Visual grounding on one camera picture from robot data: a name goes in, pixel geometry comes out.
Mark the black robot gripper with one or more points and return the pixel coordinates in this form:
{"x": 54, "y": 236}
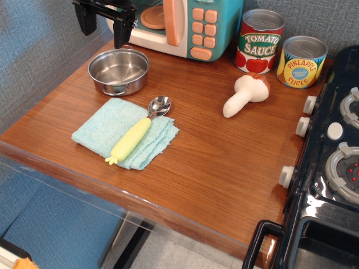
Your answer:
{"x": 121, "y": 12}

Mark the plush white brown mushroom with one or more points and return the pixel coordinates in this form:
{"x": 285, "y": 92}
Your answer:
{"x": 251, "y": 87}

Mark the light blue folded napkin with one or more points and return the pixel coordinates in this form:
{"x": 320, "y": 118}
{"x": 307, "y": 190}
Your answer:
{"x": 109, "y": 124}

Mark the small stainless steel pot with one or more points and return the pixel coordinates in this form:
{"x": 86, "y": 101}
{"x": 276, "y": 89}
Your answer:
{"x": 119, "y": 72}

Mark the teal toy microwave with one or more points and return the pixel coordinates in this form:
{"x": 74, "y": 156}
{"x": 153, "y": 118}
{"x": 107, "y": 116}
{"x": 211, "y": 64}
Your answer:
{"x": 199, "y": 30}

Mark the tomato sauce can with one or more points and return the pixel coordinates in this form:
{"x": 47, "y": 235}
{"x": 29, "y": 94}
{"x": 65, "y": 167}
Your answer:
{"x": 260, "y": 34}

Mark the pineapple slices can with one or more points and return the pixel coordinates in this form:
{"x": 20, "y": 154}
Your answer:
{"x": 301, "y": 61}

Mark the orange cloth at corner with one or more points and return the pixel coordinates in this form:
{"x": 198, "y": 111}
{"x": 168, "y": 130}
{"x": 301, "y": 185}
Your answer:
{"x": 24, "y": 263}

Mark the black toy stove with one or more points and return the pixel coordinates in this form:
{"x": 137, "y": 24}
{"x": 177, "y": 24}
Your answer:
{"x": 320, "y": 227}

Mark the yellow-handled metal spoon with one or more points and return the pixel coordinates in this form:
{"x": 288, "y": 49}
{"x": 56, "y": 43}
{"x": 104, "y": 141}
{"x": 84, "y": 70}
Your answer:
{"x": 158, "y": 107}

